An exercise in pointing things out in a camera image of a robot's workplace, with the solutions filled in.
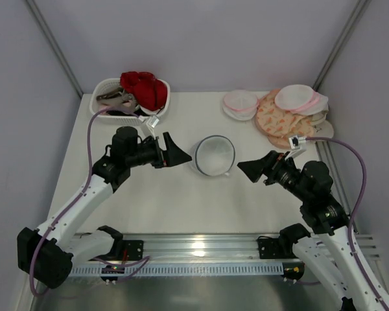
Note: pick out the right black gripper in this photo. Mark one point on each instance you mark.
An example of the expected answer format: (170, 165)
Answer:
(271, 170)

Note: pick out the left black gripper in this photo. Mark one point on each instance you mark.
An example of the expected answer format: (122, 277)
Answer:
(161, 154)

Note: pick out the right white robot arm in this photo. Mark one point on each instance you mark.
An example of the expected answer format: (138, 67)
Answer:
(325, 244)

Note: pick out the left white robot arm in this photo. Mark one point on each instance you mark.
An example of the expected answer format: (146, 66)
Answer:
(48, 253)

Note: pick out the orange patterned laundry bag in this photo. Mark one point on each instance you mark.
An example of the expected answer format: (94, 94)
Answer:
(278, 125)

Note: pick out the red bra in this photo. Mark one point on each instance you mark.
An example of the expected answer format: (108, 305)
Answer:
(150, 92)

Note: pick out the pink trimmed mesh bag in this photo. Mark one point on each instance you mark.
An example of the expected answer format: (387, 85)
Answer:
(240, 105)

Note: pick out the beige laundry bag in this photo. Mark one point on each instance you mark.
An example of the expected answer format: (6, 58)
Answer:
(321, 126)

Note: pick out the grey bra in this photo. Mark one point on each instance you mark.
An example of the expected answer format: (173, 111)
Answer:
(119, 98)

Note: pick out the white pink mesh bag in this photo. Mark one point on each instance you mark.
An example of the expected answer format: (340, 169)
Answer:
(301, 99)

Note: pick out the white plastic basket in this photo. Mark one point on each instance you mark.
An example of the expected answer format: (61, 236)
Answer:
(122, 120)

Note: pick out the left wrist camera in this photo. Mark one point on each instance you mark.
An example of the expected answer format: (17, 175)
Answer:
(148, 125)

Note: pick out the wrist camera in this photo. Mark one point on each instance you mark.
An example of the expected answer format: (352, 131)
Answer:
(148, 125)
(298, 145)

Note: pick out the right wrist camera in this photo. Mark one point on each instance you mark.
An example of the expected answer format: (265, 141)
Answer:
(298, 145)

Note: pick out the aluminium mounting rail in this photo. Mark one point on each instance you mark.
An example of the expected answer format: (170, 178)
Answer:
(198, 248)

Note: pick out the white cable duct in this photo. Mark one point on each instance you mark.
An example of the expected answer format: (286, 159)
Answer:
(203, 269)

